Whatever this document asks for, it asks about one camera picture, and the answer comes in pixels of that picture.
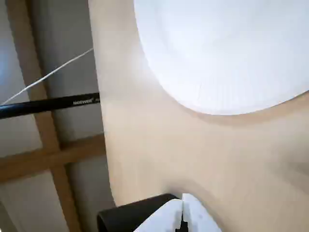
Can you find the black round pot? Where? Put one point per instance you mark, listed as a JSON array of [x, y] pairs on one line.
[[125, 215]]

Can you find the light wooden beam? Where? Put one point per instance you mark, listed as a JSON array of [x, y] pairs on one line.
[[82, 151], [41, 96]]

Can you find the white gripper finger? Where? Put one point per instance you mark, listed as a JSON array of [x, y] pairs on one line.
[[164, 217], [198, 217]]

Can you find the white paper plate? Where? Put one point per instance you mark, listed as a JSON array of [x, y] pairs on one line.
[[217, 48]]

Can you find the black tripod pole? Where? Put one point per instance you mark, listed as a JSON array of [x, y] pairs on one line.
[[48, 105]]

